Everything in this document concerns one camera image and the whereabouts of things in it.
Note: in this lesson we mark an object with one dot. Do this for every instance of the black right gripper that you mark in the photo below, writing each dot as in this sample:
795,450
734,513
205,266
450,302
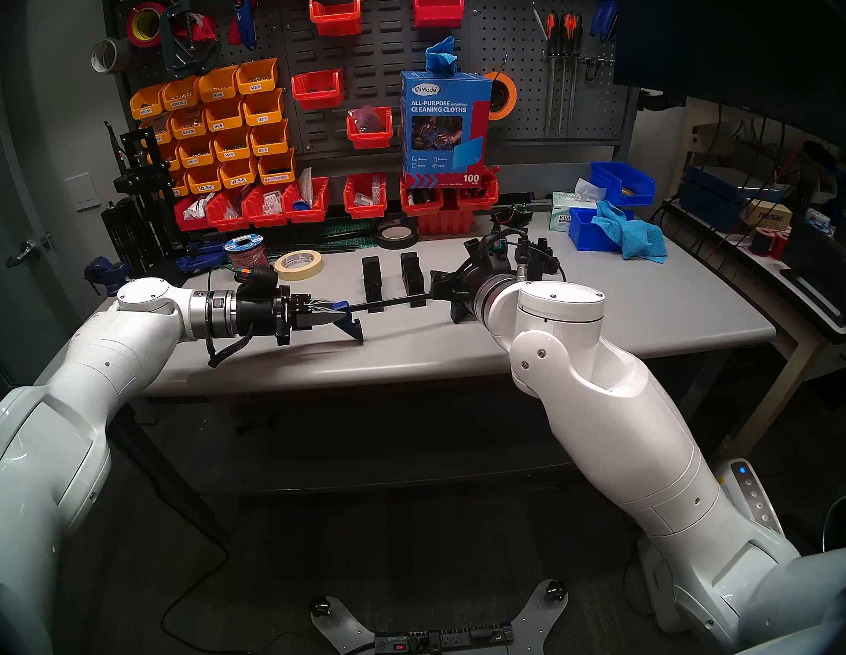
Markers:
474,285

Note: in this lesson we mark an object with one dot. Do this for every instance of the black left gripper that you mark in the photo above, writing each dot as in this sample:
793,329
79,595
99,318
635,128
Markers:
260,319

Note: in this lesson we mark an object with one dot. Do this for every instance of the blue and black bar clamp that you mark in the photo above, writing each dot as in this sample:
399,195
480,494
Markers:
353,329

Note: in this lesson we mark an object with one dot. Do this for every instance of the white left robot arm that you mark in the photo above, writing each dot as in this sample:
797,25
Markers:
68,391

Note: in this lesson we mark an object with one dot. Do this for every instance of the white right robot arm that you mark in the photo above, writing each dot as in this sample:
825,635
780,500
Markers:
607,417

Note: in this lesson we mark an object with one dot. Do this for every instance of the white vented robot base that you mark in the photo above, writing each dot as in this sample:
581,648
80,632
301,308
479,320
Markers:
751,497

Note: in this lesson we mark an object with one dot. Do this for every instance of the black 3D printed piece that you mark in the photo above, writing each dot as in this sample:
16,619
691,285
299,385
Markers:
413,278
373,283

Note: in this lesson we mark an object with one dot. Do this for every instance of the black notched printed block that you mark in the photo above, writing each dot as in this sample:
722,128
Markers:
544,262

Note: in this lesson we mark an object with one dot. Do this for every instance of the blue spare clamp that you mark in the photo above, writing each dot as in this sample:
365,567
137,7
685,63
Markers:
203,257

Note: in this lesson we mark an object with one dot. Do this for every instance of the black hanging clamp tool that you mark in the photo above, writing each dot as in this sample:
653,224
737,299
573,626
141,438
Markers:
185,53

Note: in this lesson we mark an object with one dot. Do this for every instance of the beige masking tape roll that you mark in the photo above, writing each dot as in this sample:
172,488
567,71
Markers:
299,274

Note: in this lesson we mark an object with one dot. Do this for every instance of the stack of red bins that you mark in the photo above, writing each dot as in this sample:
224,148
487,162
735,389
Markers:
443,223

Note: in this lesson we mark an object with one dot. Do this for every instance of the black tape roll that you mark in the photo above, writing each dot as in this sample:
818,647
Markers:
397,243

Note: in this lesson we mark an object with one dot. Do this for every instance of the green cutting mat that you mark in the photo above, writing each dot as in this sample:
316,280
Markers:
367,236

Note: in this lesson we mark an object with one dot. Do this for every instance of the red bin with manual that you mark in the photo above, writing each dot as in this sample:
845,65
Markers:
310,214

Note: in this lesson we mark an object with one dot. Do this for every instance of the red bin with red parts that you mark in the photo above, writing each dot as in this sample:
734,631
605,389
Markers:
478,199

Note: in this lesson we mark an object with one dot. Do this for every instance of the red bin with small bags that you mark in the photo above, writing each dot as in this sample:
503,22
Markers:
265,218

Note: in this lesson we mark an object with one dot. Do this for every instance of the red bin with screw pack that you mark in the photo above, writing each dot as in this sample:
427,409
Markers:
365,210

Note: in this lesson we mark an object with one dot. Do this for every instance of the white user manual leaflet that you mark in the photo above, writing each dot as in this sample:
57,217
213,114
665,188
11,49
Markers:
305,186

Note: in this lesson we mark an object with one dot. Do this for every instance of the Kimtech tissue box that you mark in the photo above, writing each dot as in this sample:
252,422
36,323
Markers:
559,215

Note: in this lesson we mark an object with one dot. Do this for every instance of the small blue plastic bin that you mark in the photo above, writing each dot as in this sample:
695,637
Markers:
583,239

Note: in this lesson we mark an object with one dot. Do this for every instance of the yellow bin labelled M4 HEX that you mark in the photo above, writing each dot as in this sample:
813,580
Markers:
278,174

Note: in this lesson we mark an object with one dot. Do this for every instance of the yellow bin labelled M2.5-5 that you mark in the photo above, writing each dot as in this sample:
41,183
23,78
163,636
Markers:
241,180

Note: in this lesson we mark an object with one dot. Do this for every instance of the yellow parts bin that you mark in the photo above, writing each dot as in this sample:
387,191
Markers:
182,101
197,159
148,110
190,131
219,93
205,186
226,122

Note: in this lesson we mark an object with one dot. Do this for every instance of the blue cleaning cloths box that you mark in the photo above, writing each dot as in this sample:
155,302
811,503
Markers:
442,130

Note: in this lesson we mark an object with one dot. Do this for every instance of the yellow bin labelled M3-6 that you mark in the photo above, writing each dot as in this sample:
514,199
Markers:
271,146

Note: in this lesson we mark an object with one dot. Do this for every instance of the yellow bin labelled M3-8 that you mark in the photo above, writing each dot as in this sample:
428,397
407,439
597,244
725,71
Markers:
233,152

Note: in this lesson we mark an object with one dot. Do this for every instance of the crumpled blue microfiber cloth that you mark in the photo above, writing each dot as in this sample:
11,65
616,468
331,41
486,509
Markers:
636,238

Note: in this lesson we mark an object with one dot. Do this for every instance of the clear bag of parts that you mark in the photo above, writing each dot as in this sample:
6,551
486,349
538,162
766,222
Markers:
366,118

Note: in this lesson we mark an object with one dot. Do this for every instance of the yellow bin labelled M3-4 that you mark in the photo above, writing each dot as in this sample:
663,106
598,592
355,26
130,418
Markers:
264,115

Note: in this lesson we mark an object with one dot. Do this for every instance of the large blue plastic bin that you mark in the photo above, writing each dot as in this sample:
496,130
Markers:
628,187

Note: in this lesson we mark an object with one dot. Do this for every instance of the orange tape spool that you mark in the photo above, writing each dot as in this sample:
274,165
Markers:
512,94

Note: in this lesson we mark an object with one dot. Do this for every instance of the blue bench vise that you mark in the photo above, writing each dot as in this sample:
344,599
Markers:
105,272

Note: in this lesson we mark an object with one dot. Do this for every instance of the yellow bin labelled M3X6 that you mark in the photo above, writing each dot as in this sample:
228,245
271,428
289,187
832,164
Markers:
258,84

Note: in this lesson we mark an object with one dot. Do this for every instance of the blue cloth tuft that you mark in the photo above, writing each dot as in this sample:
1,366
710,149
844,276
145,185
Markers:
441,56

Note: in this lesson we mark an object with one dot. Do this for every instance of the dark blue storage bin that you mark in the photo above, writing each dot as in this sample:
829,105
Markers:
709,191

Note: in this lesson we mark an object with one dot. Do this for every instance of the orange black screwdriver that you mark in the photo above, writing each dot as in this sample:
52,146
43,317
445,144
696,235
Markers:
571,24
550,25

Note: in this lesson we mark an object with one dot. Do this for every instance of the black base knob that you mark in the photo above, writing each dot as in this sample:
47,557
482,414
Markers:
320,607
556,590

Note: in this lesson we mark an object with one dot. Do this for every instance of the small cardboard box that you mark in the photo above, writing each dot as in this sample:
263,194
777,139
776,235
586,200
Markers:
768,215

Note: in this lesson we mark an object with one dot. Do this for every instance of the red and yellow tape roll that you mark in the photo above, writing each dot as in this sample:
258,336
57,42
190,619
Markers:
133,28

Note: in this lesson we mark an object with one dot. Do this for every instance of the black power strip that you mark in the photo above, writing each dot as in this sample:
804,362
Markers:
443,639

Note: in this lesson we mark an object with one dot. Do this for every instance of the beige side desk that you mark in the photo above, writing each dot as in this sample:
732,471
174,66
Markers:
788,379

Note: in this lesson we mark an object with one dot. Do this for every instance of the black flat case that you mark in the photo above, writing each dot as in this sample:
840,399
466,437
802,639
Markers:
834,276

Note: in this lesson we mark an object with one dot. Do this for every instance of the large black monitor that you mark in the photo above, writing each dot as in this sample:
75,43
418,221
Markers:
741,8

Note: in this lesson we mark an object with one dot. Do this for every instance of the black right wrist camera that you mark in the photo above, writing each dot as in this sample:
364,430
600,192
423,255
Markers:
493,251

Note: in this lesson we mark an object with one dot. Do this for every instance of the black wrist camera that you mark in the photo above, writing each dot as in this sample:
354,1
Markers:
493,251
257,280

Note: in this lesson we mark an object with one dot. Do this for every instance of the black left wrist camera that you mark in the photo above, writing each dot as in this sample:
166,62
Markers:
257,280

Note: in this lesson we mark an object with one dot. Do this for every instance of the grey workbench frame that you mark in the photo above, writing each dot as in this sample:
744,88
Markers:
331,452

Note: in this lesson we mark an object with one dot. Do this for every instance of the red wall bin with bag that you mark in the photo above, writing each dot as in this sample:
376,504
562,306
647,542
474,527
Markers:
371,140

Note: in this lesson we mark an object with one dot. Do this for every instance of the black metal frame stand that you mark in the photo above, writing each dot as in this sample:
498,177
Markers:
138,182

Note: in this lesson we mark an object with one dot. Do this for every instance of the dark pegboard wall panel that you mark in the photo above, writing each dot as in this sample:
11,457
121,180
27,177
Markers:
378,62

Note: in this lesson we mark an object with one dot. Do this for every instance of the white light switch plate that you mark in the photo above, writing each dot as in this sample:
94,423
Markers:
81,192

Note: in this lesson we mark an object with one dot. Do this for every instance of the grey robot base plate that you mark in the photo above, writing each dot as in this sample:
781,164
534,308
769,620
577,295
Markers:
346,631

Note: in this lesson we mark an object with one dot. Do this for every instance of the grey duct tape roll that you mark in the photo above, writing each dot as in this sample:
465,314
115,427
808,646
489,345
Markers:
108,56

